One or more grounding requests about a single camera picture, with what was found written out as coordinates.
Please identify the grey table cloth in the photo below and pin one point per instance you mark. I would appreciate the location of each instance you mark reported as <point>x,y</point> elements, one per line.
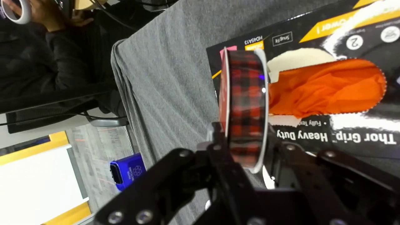
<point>162,74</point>

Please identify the blue small device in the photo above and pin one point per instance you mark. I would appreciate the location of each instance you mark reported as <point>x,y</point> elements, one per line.
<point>127,170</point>

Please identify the black glove box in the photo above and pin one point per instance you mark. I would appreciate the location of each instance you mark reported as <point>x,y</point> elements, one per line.
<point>333,76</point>

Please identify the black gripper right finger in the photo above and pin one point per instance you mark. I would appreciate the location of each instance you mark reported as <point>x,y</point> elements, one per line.
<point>328,188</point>

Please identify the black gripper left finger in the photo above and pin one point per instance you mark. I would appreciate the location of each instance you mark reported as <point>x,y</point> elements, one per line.
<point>168,186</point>

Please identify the white yellow board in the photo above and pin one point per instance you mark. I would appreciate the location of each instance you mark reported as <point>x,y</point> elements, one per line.
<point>39,185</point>

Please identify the orange plaid ribbon spool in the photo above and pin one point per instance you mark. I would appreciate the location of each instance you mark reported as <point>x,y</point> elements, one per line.
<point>243,100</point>

